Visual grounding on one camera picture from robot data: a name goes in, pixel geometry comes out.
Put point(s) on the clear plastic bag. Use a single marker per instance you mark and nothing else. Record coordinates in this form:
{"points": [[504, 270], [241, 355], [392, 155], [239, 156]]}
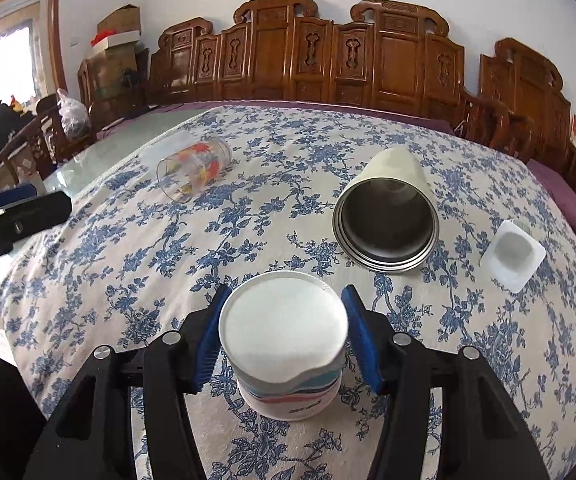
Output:
{"points": [[74, 115]]}

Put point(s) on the flat white box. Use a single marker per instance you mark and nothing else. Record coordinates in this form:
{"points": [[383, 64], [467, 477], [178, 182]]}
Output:
{"points": [[115, 41]]}

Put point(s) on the black bag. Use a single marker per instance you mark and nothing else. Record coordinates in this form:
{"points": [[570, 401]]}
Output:
{"points": [[0, 125]]}

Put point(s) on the glass cup with colourful print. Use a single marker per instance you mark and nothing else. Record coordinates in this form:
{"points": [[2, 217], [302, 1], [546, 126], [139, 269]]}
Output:
{"points": [[195, 162]]}

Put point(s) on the large dark cardboard box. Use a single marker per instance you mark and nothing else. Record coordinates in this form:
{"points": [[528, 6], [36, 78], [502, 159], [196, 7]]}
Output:
{"points": [[115, 72]]}

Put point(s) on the window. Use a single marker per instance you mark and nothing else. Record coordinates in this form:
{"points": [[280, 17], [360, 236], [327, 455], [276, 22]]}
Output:
{"points": [[3, 75]]}

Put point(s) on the cream steel tumbler cup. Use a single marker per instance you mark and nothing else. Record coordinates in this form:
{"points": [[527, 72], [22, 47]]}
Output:
{"points": [[393, 220]]}

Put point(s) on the small white plastic cup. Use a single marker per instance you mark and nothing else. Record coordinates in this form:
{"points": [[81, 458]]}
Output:
{"points": [[513, 255]]}

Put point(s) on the blue floral white cloth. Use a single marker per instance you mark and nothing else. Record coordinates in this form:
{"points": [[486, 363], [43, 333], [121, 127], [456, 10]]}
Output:
{"points": [[133, 270]]}

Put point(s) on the wooden door frame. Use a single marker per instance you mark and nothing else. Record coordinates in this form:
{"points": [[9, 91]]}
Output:
{"points": [[57, 30]]}

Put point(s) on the carved wooden armchair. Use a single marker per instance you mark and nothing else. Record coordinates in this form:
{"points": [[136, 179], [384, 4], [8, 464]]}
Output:
{"points": [[528, 105]]}

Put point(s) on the carved wooden bench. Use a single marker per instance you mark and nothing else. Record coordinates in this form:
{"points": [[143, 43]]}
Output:
{"points": [[318, 55]]}

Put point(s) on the wooden chair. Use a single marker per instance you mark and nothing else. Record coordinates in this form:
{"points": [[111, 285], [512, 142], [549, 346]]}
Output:
{"points": [[23, 145]]}

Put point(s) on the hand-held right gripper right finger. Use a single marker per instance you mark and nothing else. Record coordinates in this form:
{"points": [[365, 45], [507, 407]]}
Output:
{"points": [[366, 341]]}

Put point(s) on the purple seat cushion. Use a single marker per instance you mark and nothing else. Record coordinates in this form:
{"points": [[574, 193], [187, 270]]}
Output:
{"points": [[328, 106], [565, 195]]}

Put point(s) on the white striped paper cup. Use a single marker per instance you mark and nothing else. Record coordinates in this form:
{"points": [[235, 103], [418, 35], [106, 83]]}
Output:
{"points": [[282, 340]]}

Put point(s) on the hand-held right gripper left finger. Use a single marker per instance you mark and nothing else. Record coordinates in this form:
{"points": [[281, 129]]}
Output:
{"points": [[207, 341]]}

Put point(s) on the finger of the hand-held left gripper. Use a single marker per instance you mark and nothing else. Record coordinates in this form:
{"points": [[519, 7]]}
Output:
{"points": [[4, 201], [35, 216]]}

